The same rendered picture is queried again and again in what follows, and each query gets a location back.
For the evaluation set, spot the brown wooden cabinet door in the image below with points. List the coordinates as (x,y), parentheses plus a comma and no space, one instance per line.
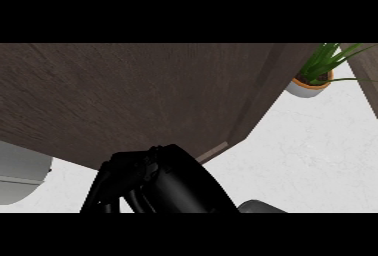
(123,96)

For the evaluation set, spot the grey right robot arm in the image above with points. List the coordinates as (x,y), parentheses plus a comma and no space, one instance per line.
(260,207)

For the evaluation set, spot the green plant in white pot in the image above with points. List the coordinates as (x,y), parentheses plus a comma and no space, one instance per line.
(309,87)

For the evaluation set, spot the pale grey rounded appliance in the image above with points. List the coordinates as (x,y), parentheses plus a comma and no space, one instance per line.
(20,173)

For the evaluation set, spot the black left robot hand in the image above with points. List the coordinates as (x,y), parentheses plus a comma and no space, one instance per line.
(172,180)

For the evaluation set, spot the brown wooden cabinet panel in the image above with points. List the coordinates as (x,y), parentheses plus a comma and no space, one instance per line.
(368,73)

